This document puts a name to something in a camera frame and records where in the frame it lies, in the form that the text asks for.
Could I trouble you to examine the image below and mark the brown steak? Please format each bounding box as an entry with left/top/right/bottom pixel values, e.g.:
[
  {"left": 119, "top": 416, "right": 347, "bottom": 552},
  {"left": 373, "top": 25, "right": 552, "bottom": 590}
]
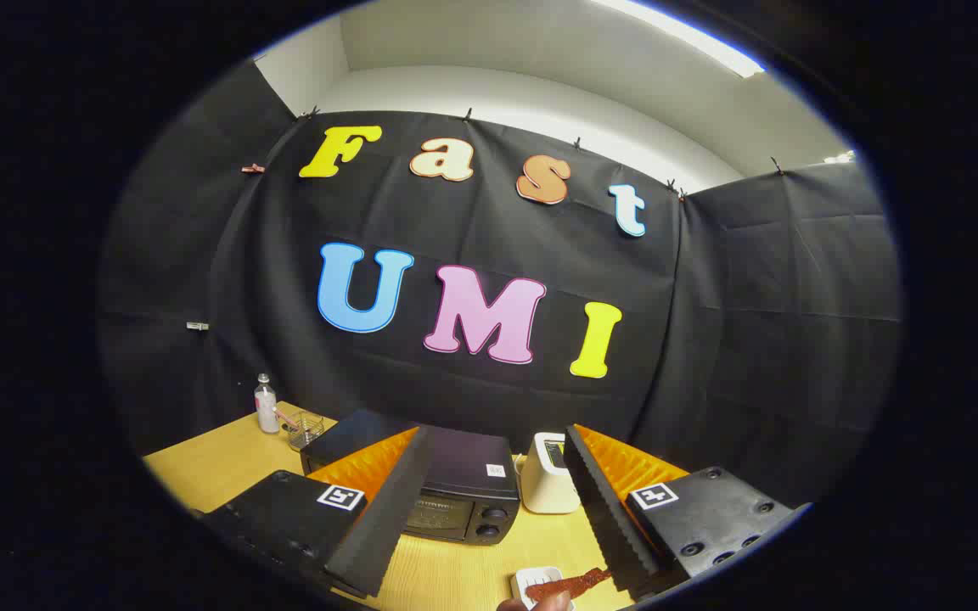
[{"left": 526, "top": 567, "right": 614, "bottom": 603}]

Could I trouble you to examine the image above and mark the clear glass container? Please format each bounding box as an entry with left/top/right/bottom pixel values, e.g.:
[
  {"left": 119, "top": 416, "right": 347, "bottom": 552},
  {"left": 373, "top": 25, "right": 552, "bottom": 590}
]
[{"left": 287, "top": 411, "right": 326, "bottom": 451}]

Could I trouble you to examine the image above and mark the white toaster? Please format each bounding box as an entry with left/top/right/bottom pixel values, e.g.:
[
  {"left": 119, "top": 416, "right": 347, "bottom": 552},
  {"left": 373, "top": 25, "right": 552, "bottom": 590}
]
[{"left": 520, "top": 431, "right": 582, "bottom": 515}]

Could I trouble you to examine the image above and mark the white rectangular plate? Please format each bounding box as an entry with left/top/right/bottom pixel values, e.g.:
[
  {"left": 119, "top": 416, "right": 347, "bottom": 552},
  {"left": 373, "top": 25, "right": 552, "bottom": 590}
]
[{"left": 511, "top": 566, "right": 580, "bottom": 611}]

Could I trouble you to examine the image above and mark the small clear bottle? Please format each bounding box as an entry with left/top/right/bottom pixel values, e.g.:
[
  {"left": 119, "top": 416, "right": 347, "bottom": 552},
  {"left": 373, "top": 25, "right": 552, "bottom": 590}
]
[{"left": 255, "top": 373, "right": 280, "bottom": 434}]

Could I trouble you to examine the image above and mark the black toaster oven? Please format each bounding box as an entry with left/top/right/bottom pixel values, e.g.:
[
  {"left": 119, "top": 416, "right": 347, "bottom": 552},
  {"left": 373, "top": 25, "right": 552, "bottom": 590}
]
[{"left": 301, "top": 409, "right": 522, "bottom": 546}]

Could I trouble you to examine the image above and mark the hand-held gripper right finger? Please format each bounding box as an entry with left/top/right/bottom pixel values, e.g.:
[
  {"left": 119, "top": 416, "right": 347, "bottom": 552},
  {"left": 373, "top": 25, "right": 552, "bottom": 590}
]
[{"left": 563, "top": 423, "right": 796, "bottom": 602}]

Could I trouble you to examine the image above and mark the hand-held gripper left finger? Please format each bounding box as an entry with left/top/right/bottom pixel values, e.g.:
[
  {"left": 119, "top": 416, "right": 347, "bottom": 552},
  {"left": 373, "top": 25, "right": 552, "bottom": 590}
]
[{"left": 200, "top": 425, "right": 438, "bottom": 599}]

